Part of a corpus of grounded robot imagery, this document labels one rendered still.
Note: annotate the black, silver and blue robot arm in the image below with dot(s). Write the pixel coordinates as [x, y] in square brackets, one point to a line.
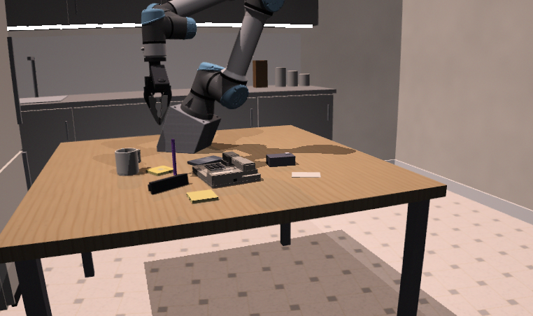
[228, 85]

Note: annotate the grey mug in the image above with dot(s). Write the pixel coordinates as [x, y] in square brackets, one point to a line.
[127, 161]

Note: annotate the white sheet of paper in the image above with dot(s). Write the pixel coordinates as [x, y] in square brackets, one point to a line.
[306, 175]

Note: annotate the beige desk phone body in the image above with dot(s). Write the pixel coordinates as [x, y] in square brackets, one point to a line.
[224, 173]

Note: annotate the yellow sticky note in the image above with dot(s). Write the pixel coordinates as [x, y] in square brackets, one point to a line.
[160, 170]

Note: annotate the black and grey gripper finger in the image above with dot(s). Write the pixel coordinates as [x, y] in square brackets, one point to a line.
[165, 101]
[151, 101]

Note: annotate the yellow square sticky pad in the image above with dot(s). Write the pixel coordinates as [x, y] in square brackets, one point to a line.
[202, 196]

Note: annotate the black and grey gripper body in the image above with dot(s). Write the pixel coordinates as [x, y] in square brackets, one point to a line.
[149, 82]

